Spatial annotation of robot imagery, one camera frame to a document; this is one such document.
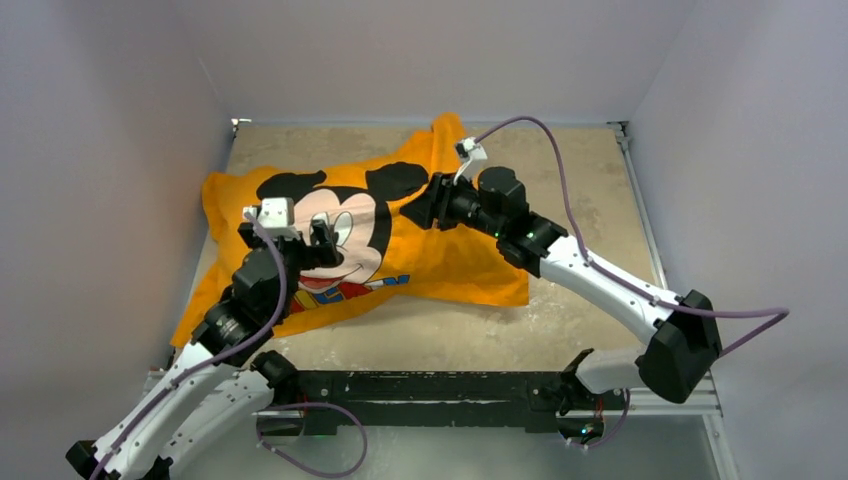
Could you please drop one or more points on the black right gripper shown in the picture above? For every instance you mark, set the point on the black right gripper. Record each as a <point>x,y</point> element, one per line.
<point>443,203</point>

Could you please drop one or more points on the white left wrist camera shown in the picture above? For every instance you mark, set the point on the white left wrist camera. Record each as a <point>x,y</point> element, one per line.
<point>276,216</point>

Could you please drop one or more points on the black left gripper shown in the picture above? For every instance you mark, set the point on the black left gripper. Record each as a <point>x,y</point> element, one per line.
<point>313,257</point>

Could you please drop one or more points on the orange Mickey Mouse pillowcase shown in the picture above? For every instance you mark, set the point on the orange Mickey Mouse pillowcase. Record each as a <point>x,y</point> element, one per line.
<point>384,254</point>

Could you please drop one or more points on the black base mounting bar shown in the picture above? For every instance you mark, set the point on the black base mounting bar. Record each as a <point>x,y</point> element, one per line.
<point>535,402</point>

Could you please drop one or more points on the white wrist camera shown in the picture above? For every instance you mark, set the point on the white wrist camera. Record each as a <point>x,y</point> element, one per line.
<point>276,216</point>
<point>469,150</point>

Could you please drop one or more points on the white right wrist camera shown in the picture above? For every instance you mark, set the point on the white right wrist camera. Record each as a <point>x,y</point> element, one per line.
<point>469,150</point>

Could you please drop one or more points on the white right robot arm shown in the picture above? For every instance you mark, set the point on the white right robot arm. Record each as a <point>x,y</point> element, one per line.
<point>679,333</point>

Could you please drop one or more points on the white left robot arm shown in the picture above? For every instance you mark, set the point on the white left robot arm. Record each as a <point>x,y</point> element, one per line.
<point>220,378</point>

